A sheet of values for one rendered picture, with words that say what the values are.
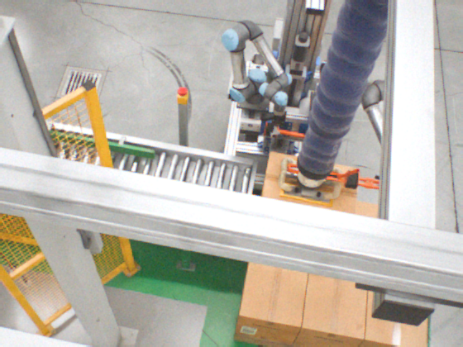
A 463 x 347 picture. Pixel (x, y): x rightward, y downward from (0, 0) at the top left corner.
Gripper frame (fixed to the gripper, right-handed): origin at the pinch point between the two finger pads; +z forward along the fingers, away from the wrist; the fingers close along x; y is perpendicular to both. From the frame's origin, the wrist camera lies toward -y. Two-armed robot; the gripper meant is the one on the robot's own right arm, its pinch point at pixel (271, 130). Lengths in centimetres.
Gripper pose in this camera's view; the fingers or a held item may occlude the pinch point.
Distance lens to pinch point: 377.9
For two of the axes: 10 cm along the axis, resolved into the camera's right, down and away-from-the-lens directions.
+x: 1.9, -8.3, 5.3
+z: -0.5, 5.3, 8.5
